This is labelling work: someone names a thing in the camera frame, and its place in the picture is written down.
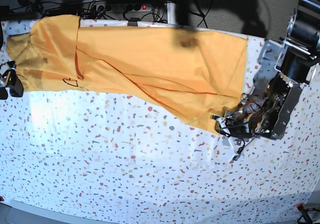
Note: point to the red clamp right corner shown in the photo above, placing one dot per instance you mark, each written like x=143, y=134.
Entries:
x=300, y=207

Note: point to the yellow T-shirt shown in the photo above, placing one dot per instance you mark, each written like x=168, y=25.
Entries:
x=193, y=75

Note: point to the white power strip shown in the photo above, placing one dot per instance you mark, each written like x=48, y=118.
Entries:
x=119, y=8

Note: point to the white metal post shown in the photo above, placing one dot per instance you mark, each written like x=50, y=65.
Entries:
x=171, y=13

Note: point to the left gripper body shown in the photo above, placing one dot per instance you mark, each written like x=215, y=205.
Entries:
x=240, y=128

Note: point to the black table clamp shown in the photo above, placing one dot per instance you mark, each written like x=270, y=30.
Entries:
x=133, y=22

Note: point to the terrazzo patterned table cloth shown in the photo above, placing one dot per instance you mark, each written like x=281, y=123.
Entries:
x=116, y=158

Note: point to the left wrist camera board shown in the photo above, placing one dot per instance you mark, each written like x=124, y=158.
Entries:
x=236, y=157

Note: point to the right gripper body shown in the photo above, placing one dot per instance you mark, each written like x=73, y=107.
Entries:
x=5, y=79

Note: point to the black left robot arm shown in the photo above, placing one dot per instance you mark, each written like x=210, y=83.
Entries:
x=299, y=55

